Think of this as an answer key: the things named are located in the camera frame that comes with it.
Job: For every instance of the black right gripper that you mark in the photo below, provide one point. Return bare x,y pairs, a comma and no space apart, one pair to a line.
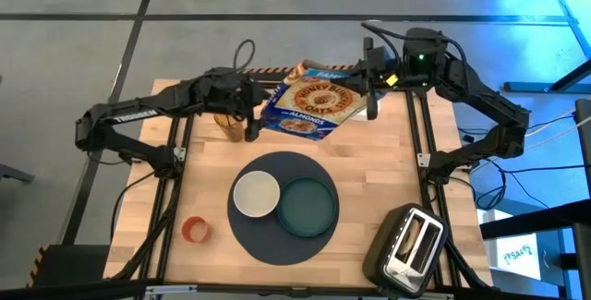
381,76

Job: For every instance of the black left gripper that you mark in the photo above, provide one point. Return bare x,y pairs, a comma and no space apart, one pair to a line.
231,94

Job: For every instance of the honey oats cereal box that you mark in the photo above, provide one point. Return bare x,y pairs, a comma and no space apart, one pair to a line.
318,101

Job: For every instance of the orange cup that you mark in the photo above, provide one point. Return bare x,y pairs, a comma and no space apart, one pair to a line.
196,230

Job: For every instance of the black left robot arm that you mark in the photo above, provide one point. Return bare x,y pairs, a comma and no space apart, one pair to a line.
134,115

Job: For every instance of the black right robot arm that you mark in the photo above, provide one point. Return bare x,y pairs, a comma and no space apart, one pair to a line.
485,101

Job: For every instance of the amber drinking glass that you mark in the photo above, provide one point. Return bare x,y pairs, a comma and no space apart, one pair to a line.
231,130

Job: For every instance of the yellow tag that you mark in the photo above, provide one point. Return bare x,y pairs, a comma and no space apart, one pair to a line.
391,80

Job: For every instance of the black hazard-striped panel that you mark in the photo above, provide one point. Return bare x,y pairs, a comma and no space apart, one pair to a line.
74,265
272,70

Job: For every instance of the white ceramic bowl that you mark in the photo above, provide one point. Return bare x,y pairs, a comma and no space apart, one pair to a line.
256,194

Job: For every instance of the dark green plate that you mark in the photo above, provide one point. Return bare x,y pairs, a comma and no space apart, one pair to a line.
306,207

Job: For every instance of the dark round woven placemat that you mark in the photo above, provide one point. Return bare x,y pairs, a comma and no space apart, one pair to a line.
268,244

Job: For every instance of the black and chrome toaster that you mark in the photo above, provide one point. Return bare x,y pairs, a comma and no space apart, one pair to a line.
383,244

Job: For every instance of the white labelled box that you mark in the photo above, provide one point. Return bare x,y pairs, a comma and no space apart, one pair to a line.
517,256

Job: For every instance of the grey chair base leg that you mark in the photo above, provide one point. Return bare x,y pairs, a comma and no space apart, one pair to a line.
14,173

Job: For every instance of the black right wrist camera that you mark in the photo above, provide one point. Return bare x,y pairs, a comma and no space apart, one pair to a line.
382,56

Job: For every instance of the black aluminium table frame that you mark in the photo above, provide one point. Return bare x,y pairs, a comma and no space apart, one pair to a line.
258,289

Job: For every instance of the black table leg frame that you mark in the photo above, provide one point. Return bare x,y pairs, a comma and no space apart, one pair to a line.
526,87

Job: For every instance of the black desk frame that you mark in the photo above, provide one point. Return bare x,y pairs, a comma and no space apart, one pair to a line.
531,219

